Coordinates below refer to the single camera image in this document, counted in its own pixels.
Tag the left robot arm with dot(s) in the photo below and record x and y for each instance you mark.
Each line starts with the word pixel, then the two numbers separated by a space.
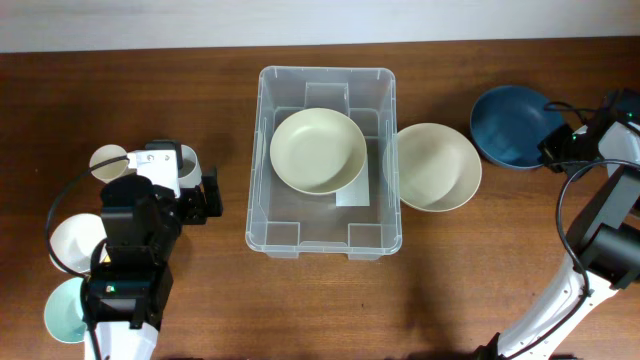
pixel 129 283

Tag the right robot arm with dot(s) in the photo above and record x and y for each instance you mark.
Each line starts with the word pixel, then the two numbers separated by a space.
pixel 602 250

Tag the dark blue bowl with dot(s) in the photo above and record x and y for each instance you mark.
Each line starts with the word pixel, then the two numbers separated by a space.
pixel 508 123

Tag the mint small bowl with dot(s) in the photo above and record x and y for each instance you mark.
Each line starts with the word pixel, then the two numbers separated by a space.
pixel 63 314

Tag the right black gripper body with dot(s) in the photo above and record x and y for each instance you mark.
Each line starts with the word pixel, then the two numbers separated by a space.
pixel 582 150

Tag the grey paper cup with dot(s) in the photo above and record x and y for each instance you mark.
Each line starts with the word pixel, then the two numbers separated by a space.
pixel 190 175

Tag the clear plastic storage bin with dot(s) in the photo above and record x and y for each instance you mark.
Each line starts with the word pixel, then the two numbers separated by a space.
pixel 284 223

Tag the white small bowl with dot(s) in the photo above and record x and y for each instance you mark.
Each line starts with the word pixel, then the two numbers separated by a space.
pixel 75 239

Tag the cream bowl inside bin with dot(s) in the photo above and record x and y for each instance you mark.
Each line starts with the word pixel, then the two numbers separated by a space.
pixel 318 151

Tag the white label in bin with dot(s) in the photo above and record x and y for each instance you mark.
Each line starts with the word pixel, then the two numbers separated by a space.
pixel 356 194

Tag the cream bowl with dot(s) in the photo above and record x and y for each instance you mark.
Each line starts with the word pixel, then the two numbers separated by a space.
pixel 432 167
pixel 318 151

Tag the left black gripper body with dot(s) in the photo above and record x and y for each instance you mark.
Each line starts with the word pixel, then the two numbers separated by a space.
pixel 191 208

